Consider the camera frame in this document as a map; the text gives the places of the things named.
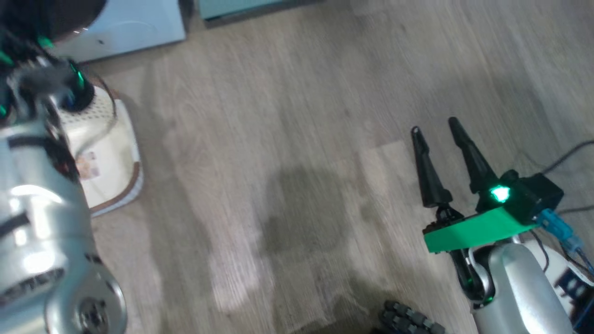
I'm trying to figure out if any white perforated laundry basket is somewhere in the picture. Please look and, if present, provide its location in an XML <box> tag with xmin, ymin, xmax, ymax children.
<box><xmin>58</xmin><ymin>85</ymin><xmax>144</xmax><ymax>218</ymax></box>

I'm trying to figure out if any blue right camera plug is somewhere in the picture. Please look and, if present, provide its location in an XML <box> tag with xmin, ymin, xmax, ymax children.
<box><xmin>535</xmin><ymin>208</ymin><xmax>586</xmax><ymax>254</ymax></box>

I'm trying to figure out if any teal cabinet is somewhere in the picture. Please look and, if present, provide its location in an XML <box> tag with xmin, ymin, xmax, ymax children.
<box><xmin>199</xmin><ymin>0</ymin><xmax>325</xmax><ymax>21</ymax></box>

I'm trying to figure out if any white front-loading washing machine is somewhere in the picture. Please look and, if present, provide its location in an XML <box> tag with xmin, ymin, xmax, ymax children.
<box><xmin>51</xmin><ymin>0</ymin><xmax>187</xmax><ymax>63</ymax></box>

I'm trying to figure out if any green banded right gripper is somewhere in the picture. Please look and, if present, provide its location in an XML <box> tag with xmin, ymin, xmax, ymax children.
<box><xmin>410</xmin><ymin>116</ymin><xmax>541</xmax><ymax>308</ymax></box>

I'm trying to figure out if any dark grey washing machine door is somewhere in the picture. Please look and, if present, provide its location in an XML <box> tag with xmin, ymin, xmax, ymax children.
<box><xmin>0</xmin><ymin>0</ymin><xmax>108</xmax><ymax>45</ymax></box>

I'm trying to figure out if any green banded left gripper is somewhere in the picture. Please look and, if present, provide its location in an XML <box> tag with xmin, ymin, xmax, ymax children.
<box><xmin>0</xmin><ymin>33</ymin><xmax>90</xmax><ymax>122</ymax></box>

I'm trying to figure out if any thin dark right arm cable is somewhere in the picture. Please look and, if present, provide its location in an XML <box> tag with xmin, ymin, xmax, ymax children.
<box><xmin>529</xmin><ymin>230</ymin><xmax>552</xmax><ymax>275</ymax></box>

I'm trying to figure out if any black floor cable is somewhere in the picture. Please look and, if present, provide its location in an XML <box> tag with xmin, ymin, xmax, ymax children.
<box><xmin>542</xmin><ymin>140</ymin><xmax>594</xmax><ymax>175</ymax></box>

